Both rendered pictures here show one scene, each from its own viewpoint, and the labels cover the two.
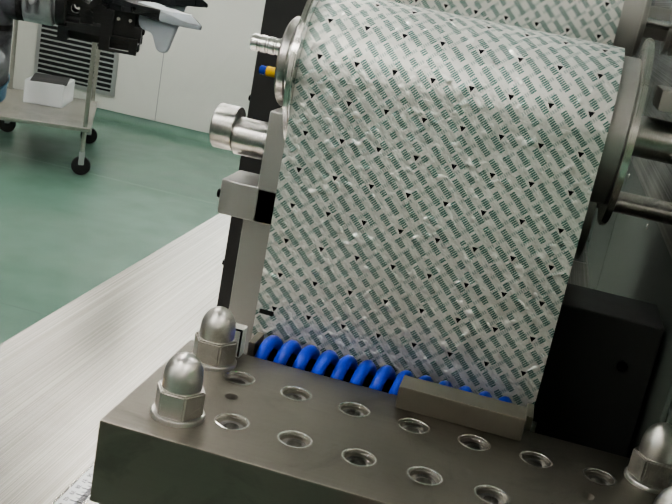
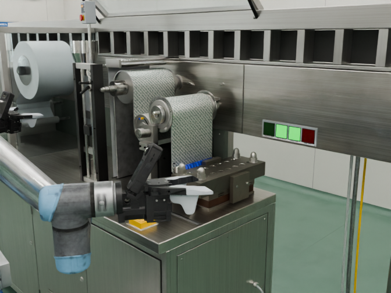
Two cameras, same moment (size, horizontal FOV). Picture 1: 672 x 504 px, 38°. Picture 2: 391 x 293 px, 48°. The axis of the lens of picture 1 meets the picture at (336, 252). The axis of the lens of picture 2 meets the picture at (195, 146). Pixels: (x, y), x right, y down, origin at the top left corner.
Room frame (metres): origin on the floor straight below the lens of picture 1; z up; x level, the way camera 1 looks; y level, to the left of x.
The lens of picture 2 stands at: (-0.28, 1.38, 1.55)
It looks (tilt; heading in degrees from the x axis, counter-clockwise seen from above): 14 degrees down; 305
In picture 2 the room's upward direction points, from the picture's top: straight up
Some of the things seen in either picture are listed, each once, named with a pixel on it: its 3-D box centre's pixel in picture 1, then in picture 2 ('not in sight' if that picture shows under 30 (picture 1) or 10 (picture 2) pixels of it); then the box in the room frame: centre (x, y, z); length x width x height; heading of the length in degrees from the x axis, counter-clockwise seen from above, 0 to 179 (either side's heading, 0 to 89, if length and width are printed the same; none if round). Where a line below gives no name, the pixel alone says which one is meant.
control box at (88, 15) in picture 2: not in sight; (86, 12); (1.35, -0.08, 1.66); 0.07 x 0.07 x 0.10; 65
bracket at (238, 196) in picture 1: (245, 269); (148, 161); (0.85, 0.08, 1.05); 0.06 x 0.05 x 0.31; 80
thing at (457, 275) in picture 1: (410, 276); (192, 145); (0.73, -0.06, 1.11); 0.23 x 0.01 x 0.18; 80
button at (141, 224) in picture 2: not in sight; (142, 220); (0.69, 0.30, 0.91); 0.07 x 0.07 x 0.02; 80
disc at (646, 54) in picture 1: (624, 133); (204, 107); (0.76, -0.20, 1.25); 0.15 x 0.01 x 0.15; 170
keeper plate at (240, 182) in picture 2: not in sight; (240, 186); (0.51, -0.08, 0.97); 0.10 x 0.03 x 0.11; 80
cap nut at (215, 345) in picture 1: (217, 334); (181, 168); (0.68, 0.08, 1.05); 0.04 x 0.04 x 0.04
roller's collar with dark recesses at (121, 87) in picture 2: not in sight; (118, 88); (1.06, 0.02, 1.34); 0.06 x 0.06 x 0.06; 80
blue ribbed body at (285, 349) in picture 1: (386, 387); (196, 165); (0.71, -0.06, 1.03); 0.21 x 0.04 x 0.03; 80
